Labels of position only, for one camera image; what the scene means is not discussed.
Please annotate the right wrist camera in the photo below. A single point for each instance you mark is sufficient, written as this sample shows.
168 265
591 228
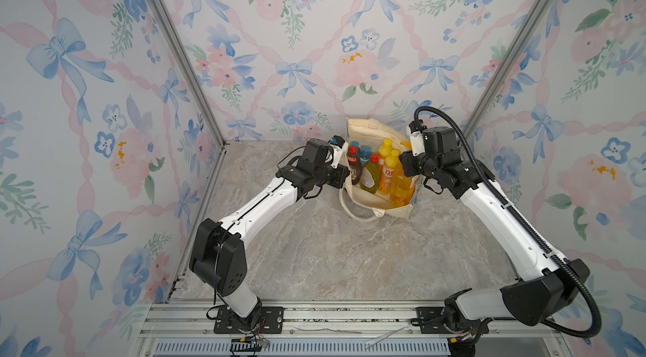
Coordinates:
415 132

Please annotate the yellow cap orange bottle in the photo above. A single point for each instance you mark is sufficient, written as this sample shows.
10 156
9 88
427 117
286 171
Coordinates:
391 163
386 148

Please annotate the corner aluminium post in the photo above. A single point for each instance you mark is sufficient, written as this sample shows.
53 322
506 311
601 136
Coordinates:
525 33
171 36

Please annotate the dark red Fairy bottle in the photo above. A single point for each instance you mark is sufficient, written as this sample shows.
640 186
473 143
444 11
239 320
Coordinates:
356 168

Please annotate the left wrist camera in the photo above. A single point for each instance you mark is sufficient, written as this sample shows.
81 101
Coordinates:
339 147

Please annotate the orange pump soap bottle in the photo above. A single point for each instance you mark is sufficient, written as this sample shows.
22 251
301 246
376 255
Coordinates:
402 187

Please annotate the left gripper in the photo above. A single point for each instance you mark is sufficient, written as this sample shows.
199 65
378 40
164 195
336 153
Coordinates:
342 173

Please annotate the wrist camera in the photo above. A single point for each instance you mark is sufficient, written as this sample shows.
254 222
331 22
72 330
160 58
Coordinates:
339 147
415 132

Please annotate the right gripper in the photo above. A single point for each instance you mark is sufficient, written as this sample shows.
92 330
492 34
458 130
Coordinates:
409 163

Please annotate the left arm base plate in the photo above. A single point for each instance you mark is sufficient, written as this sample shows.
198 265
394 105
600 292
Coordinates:
263 320

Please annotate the left corner aluminium post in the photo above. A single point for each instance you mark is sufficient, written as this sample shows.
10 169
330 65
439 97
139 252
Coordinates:
171 36

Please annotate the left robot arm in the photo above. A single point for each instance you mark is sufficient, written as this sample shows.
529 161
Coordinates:
219 257

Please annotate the cream shopping bag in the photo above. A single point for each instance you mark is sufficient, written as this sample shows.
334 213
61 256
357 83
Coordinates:
358 204

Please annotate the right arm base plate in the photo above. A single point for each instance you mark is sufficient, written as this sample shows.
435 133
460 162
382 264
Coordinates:
436 320

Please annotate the right corner aluminium post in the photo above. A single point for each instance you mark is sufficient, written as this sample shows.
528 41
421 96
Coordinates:
525 33

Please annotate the yellow-green red cap bottle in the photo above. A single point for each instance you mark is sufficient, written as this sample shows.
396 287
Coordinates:
371 175

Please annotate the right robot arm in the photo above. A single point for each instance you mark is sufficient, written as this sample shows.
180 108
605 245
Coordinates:
542 286

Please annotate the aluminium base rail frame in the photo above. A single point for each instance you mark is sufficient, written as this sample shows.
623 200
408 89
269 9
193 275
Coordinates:
332 328

